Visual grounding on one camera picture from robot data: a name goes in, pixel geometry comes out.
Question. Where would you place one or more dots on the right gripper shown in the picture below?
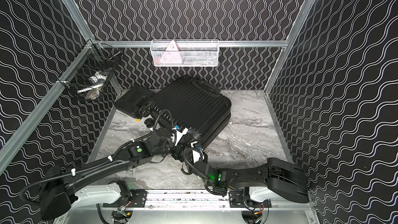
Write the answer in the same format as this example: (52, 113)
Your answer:
(191, 162)

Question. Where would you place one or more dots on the black hard-shell suitcase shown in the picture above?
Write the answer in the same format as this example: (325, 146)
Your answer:
(194, 104)

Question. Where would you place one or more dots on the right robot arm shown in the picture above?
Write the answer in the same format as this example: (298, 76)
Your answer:
(282, 178)

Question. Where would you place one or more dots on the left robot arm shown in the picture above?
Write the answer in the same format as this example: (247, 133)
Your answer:
(58, 192)

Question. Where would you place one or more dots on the black pouch bag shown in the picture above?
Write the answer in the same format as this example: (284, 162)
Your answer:
(135, 102)

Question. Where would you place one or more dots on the white triangular card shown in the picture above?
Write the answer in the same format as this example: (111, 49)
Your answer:
(171, 56)

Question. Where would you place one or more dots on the silver items in basket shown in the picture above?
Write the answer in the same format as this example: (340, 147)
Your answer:
(93, 90)

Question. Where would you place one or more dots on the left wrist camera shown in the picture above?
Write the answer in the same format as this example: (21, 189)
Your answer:
(161, 137)

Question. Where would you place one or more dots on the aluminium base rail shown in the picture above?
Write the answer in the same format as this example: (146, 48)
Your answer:
(201, 200)

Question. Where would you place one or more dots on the clear plastic wall basket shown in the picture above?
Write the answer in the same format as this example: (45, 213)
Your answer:
(194, 53)

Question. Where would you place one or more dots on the black wire basket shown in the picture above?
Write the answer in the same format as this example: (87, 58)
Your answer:
(101, 58)

